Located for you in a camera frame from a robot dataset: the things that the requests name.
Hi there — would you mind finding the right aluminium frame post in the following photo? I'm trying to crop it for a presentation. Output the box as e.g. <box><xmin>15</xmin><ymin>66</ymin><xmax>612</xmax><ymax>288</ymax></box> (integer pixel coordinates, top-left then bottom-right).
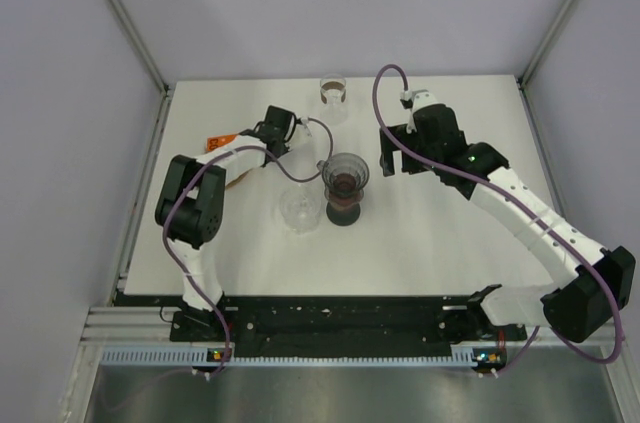
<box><xmin>518</xmin><ymin>0</ymin><xmax>581</xmax><ymax>91</ymax></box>

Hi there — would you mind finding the grey slotted cable duct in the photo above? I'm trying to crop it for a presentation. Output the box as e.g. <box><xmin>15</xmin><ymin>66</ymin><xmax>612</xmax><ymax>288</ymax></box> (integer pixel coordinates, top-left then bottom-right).
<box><xmin>102</xmin><ymin>345</ymin><xmax>506</xmax><ymax>369</ymax></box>

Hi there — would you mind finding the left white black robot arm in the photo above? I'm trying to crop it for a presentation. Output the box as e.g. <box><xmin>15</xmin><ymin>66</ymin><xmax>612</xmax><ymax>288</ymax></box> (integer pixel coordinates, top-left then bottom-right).
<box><xmin>154</xmin><ymin>106</ymin><xmax>302</xmax><ymax>340</ymax></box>

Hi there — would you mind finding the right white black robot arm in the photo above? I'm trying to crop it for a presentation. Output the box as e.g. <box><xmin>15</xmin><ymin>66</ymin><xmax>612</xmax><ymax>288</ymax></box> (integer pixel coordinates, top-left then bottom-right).
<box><xmin>380</xmin><ymin>104</ymin><xmax>635</xmax><ymax>343</ymax></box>

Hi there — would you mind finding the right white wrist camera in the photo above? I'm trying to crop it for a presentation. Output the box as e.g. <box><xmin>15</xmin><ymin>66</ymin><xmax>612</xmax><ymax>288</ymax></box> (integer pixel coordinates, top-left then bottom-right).
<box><xmin>400</xmin><ymin>89</ymin><xmax>441</xmax><ymax>134</ymax></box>

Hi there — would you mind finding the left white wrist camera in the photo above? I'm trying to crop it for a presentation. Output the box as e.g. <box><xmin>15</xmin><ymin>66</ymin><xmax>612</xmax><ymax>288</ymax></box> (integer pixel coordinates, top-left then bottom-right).
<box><xmin>290</xmin><ymin>117</ymin><xmax>313</xmax><ymax>150</ymax></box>

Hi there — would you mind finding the orange coffee filter box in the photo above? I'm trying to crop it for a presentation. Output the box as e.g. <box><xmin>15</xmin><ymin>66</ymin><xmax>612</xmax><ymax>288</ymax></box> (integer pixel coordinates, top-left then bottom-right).
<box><xmin>205</xmin><ymin>134</ymin><xmax>237</xmax><ymax>153</ymax></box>

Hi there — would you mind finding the grey transparent dripper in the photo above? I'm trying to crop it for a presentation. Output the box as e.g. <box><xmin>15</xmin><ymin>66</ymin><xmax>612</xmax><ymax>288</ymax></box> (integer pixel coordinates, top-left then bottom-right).
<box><xmin>316</xmin><ymin>152</ymin><xmax>370</xmax><ymax>198</ymax></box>

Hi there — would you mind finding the left aluminium frame post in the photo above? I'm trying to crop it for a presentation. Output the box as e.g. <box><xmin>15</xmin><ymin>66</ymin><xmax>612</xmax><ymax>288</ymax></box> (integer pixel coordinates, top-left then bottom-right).
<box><xmin>105</xmin><ymin>0</ymin><xmax>170</xmax><ymax>96</ymax></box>

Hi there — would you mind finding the clear glass dripper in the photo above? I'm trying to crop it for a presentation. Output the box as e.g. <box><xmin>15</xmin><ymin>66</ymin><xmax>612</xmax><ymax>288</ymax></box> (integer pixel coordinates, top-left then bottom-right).
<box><xmin>279</xmin><ymin>184</ymin><xmax>320</xmax><ymax>234</ymax></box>

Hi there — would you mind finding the dark carafe with red lid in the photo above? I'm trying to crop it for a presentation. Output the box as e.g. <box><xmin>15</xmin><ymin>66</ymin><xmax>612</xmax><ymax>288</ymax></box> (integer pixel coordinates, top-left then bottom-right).
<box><xmin>325</xmin><ymin>173</ymin><xmax>363</xmax><ymax>227</ymax></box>

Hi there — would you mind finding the clear glass flask with coffee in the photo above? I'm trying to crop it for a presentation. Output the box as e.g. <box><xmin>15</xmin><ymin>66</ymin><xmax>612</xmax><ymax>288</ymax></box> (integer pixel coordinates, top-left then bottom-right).
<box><xmin>320</xmin><ymin>74</ymin><xmax>347</xmax><ymax>125</ymax></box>

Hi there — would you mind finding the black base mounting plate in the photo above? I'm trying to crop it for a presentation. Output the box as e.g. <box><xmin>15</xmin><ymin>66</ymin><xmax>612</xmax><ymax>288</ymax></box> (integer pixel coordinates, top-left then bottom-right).
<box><xmin>169</xmin><ymin>295</ymin><xmax>526</xmax><ymax>359</ymax></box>

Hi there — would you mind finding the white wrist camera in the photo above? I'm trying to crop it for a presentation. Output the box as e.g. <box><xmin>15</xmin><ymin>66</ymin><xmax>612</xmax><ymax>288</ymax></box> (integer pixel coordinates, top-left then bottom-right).
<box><xmin>290</xmin><ymin>117</ymin><xmax>313</xmax><ymax>150</ymax></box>
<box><xmin>400</xmin><ymin>89</ymin><xmax>441</xmax><ymax>134</ymax></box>

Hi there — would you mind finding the aluminium frame post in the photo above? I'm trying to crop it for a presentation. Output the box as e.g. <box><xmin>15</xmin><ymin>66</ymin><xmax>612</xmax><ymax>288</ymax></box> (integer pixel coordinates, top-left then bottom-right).
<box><xmin>518</xmin><ymin>0</ymin><xmax>581</xmax><ymax>91</ymax></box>
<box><xmin>105</xmin><ymin>0</ymin><xmax>170</xmax><ymax>96</ymax></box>

